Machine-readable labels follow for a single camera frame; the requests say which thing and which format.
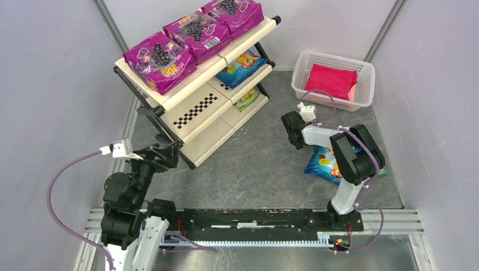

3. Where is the green Fox's candy bag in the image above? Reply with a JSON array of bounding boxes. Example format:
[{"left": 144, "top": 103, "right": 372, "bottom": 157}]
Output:
[{"left": 233, "top": 88, "right": 260, "bottom": 112}]

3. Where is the purple grape candy bag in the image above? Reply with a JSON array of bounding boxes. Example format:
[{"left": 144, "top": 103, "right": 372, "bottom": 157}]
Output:
[
  {"left": 201, "top": 0, "right": 264, "bottom": 40},
  {"left": 163, "top": 10, "right": 232, "bottom": 65},
  {"left": 123, "top": 32, "right": 197, "bottom": 95}
]

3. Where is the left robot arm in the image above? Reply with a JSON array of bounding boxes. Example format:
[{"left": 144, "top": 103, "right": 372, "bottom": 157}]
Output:
[{"left": 100, "top": 138, "right": 180, "bottom": 270}]

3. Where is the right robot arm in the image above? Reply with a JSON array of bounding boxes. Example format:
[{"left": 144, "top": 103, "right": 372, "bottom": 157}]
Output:
[{"left": 281, "top": 111, "right": 385, "bottom": 226}]

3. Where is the blue Blendy candy bag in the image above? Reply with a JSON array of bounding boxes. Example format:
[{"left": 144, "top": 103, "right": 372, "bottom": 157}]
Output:
[{"left": 303, "top": 146, "right": 343, "bottom": 185}]

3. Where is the cream three-tier shelf rack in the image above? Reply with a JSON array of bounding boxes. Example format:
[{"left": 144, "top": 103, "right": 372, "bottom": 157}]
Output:
[{"left": 114, "top": 16, "right": 281, "bottom": 169}]

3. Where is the blue candy bag on shelf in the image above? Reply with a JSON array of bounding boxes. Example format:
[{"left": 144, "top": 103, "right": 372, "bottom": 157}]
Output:
[{"left": 215, "top": 50, "right": 268, "bottom": 89}]

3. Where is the green lemon candy bag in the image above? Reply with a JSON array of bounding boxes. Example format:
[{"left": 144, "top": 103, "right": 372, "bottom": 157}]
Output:
[{"left": 377, "top": 169, "right": 387, "bottom": 177}]

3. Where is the pink cloth in basket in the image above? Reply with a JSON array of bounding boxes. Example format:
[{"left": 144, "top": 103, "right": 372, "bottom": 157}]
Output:
[{"left": 304, "top": 64, "right": 358, "bottom": 102}]

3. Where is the white plastic basket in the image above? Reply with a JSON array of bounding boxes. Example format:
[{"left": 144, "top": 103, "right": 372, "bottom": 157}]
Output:
[{"left": 291, "top": 50, "right": 376, "bottom": 112}]

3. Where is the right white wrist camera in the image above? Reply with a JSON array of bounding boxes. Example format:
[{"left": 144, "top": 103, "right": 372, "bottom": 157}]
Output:
[{"left": 297, "top": 102, "right": 316, "bottom": 123}]

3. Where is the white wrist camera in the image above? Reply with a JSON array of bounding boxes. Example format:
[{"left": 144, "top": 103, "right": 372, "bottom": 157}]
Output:
[
  {"left": 297, "top": 102, "right": 316, "bottom": 123},
  {"left": 99, "top": 138, "right": 143, "bottom": 160}
]

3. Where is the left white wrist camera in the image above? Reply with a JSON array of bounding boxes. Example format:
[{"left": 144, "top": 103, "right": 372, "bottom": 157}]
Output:
[{"left": 99, "top": 138, "right": 143, "bottom": 160}]

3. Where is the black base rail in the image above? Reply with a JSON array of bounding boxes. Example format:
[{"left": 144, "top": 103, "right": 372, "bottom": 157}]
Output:
[{"left": 168, "top": 209, "right": 364, "bottom": 242}]

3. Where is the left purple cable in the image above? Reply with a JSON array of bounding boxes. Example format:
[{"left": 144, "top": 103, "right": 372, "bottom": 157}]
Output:
[{"left": 46, "top": 150, "right": 115, "bottom": 271}]

